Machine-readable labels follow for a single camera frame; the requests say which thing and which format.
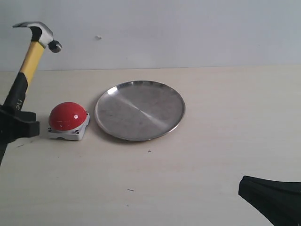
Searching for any yellow black claw hammer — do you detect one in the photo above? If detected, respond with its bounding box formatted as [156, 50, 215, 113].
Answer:
[3, 22, 62, 110]

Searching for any red dome push button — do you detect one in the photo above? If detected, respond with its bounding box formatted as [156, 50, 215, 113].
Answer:
[48, 102, 90, 141]

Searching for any round steel plate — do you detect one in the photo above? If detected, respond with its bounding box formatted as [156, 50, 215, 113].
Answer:
[94, 80, 186, 142]

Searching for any black gripper at lower right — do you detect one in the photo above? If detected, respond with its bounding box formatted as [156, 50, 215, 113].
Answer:
[238, 176, 301, 226]

